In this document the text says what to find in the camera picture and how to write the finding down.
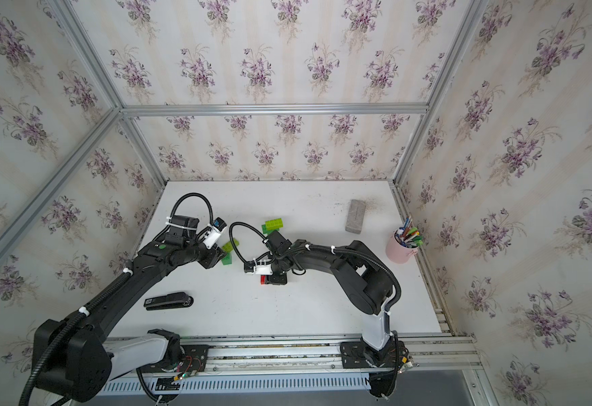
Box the green square lego brick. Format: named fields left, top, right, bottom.
left=221, top=253, right=233, bottom=266

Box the lime green long lego brick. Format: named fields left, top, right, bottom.
left=222, top=239, right=240, bottom=253

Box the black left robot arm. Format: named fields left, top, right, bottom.
left=19, top=215, right=227, bottom=405

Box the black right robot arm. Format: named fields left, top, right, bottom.
left=261, top=232, right=410, bottom=369

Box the grey eraser block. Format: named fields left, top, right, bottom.
left=345, top=200, right=367, bottom=234

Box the pink pen cup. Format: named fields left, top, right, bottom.
left=385, top=232, right=418, bottom=264

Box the coloured pens bundle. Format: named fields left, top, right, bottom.
left=394, top=217, right=425, bottom=249

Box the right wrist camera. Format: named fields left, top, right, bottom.
left=244, top=260, right=273, bottom=276

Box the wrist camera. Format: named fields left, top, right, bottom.
left=244, top=260, right=273, bottom=276
left=202, top=218, right=228, bottom=250

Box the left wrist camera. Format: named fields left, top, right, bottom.
left=202, top=218, right=228, bottom=250

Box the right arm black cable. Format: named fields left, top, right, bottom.
left=228, top=221, right=267, bottom=265

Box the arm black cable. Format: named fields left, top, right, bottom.
left=228, top=221, right=267, bottom=265
left=170, top=192, right=216, bottom=229

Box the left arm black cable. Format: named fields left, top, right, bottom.
left=170, top=192, right=216, bottom=229

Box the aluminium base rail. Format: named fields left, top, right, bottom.
left=67, top=332, right=482, bottom=379

